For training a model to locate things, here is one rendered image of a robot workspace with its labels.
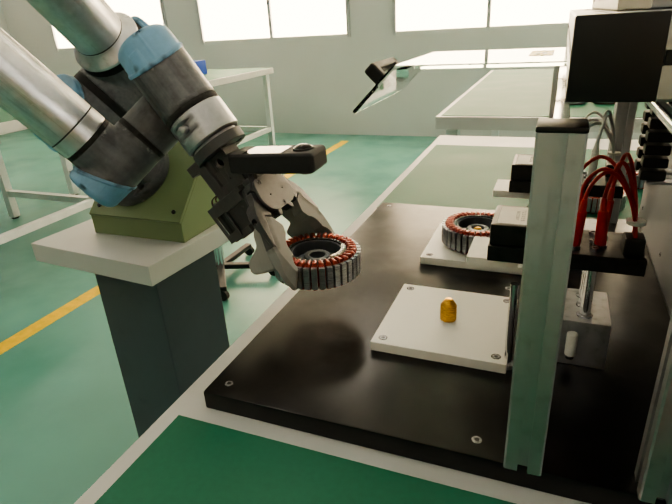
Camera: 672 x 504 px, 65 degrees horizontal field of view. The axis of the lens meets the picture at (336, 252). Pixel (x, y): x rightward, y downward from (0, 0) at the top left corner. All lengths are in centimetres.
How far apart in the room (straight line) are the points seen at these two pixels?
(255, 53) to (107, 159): 539
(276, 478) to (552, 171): 34
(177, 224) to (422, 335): 57
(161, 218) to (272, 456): 63
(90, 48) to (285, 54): 504
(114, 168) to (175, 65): 17
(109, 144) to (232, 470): 45
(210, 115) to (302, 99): 526
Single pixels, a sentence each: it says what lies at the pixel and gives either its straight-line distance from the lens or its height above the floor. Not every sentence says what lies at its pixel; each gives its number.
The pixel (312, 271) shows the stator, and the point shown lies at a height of 85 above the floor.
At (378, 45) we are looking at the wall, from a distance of 554.
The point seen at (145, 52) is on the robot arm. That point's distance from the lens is 69.
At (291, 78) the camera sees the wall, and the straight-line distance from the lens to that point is 593.
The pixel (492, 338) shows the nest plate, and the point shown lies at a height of 78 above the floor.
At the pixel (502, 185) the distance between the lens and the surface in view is 83.
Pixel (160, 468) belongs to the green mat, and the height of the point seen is 75.
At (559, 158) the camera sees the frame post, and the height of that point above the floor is 103.
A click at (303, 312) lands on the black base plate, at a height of 77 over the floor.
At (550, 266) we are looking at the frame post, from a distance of 39.
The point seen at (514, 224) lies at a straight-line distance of 56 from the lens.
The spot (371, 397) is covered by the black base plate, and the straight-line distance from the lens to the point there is 55.
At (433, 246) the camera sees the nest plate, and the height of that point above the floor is 78.
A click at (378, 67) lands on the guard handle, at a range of 78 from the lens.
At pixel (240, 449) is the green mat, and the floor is 75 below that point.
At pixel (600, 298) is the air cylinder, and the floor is 82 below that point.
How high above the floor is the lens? 112
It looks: 24 degrees down
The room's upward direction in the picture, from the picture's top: 3 degrees counter-clockwise
